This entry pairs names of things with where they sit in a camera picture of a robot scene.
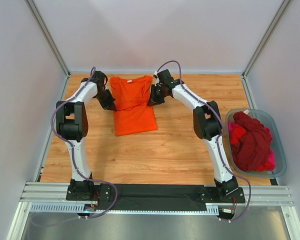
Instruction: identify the aluminium front rail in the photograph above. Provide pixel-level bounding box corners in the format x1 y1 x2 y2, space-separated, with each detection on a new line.
20 182 294 206

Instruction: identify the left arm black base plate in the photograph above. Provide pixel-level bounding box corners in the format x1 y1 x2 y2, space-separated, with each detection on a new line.
65 182 116 202

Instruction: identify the slotted grey cable duct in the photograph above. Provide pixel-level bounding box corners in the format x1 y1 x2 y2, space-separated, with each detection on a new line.
29 202 219 216

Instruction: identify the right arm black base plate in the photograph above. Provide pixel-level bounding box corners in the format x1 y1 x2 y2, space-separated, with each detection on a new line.
196 186 246 204

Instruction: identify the left aluminium corner post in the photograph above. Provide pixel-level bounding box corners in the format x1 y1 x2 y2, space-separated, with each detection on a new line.
24 0 71 77

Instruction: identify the black cloth strip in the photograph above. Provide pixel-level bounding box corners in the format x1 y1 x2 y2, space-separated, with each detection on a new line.
113 184 205 209

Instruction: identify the aluminium corner post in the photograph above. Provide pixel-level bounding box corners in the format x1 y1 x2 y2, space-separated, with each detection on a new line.
24 0 71 77
241 0 293 79

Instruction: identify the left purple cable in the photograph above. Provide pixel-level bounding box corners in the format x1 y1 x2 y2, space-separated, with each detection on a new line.
51 66 119 220

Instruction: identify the magenta t shirt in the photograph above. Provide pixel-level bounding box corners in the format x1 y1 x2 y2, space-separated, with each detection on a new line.
227 119 277 172

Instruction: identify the dark red t shirt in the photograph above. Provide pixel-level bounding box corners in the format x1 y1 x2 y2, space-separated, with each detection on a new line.
231 111 275 172

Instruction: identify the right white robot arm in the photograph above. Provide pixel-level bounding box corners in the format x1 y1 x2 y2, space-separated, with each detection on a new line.
147 69 239 196

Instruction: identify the orange t shirt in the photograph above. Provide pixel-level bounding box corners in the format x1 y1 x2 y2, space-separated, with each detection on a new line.
110 75 158 137

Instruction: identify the right aluminium corner post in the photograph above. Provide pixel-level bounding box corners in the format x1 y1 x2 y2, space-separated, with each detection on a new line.
241 0 293 79

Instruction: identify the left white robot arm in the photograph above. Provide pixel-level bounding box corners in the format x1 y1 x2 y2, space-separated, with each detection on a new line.
50 67 117 184

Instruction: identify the clear plastic basket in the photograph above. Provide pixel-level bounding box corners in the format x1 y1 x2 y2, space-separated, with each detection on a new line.
226 108 287 178

